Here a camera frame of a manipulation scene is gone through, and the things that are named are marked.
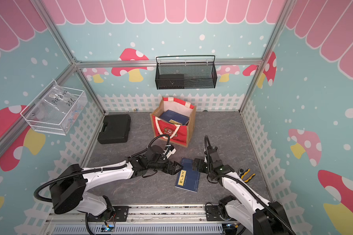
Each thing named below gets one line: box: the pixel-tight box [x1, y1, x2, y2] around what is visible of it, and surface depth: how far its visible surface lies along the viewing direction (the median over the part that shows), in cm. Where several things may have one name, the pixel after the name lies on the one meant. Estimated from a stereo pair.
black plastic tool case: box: [97, 114, 131, 144], surface depth 106 cm
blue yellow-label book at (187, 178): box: [175, 157, 201, 193], surface depth 87 cm
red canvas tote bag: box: [149, 96, 197, 148], surface depth 98 cm
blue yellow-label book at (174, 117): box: [159, 109, 190, 126], surface depth 101 cm
